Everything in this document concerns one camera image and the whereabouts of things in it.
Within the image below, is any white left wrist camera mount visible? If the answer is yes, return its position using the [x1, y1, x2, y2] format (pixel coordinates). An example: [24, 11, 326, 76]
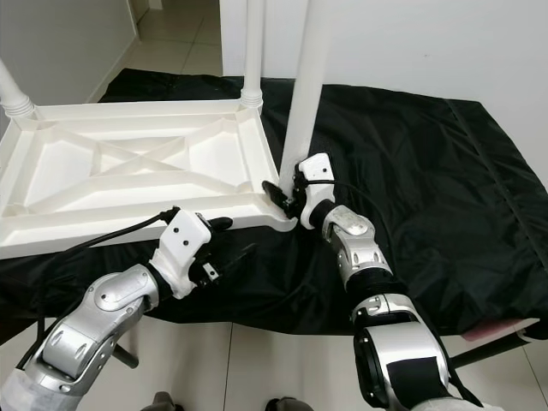
[150, 208, 215, 301]

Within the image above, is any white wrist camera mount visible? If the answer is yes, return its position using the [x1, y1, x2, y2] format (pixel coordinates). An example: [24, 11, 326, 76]
[150, 208, 215, 301]
[295, 152, 337, 230]

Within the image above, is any white plastic children table top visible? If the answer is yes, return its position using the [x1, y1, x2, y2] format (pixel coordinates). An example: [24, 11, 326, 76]
[0, 98, 296, 260]

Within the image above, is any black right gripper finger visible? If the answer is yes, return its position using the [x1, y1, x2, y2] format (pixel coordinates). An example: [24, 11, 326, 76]
[261, 180, 295, 211]

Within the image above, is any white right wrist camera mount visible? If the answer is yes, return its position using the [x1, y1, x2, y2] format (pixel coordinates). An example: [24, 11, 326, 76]
[295, 152, 337, 230]

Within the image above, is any black metal work table leg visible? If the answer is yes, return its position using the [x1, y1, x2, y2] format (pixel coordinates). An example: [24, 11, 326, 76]
[116, 347, 140, 369]
[454, 330, 540, 369]

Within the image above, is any grey robot foot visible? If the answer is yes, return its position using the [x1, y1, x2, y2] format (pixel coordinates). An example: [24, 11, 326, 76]
[152, 392, 176, 411]
[265, 396, 309, 411]

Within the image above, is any black cloth table cover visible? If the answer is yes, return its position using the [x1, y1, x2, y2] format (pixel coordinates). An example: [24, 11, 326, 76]
[0, 68, 548, 339]

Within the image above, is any pink table corner piece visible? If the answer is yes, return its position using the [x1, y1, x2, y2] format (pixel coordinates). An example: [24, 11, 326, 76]
[467, 317, 540, 339]

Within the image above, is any grey left robot foot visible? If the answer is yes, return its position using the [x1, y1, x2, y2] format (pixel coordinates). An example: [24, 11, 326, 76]
[152, 392, 176, 411]

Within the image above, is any grey right robot foot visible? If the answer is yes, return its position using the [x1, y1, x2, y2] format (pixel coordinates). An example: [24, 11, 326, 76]
[265, 396, 309, 411]

